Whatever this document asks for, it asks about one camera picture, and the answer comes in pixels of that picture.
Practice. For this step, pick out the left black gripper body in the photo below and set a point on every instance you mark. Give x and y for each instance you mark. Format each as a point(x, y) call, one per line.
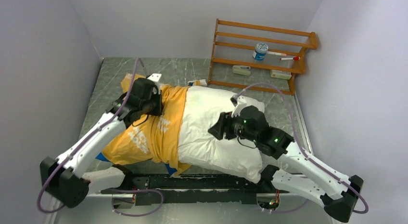
point(157, 100)

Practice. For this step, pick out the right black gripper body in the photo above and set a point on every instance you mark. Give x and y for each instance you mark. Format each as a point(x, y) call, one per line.
point(235, 126)

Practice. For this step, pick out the blue orange cartoon pillowcase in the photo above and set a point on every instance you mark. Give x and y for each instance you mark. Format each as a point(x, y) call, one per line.
point(153, 138)

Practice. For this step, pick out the white pillow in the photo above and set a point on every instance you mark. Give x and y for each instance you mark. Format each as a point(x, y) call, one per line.
point(206, 142)

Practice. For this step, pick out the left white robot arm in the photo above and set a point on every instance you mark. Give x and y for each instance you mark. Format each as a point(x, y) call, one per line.
point(66, 179)

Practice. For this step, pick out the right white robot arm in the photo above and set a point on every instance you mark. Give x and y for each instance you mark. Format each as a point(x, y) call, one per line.
point(338, 194)

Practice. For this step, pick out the small white remote device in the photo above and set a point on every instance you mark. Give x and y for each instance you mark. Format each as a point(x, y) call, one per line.
point(201, 82)

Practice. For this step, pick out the white green rectangular device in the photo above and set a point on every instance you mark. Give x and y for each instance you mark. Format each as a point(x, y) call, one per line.
point(241, 70)

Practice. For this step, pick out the white box under shelf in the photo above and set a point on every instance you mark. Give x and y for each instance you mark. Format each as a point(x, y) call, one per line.
point(280, 74)

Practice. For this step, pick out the white pen on shelf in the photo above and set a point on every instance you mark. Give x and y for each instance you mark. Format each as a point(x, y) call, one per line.
point(276, 53)

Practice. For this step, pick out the blue white jar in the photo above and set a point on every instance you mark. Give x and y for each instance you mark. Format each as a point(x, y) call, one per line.
point(260, 50)

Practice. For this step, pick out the orange wooden shelf rack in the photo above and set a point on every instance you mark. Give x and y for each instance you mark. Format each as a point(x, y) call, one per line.
point(234, 43)

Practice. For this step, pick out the white red marker pen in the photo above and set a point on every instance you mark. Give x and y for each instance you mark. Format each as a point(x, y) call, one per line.
point(290, 58)

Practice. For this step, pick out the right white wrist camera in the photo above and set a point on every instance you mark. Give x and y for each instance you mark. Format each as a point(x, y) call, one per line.
point(239, 103)

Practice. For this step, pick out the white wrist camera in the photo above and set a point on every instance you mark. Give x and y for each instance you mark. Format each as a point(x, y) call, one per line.
point(239, 103)
point(156, 78)

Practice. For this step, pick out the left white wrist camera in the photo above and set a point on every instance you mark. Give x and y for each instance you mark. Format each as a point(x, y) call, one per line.
point(156, 78)

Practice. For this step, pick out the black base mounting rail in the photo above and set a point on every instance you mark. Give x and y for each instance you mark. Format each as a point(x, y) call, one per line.
point(194, 188)

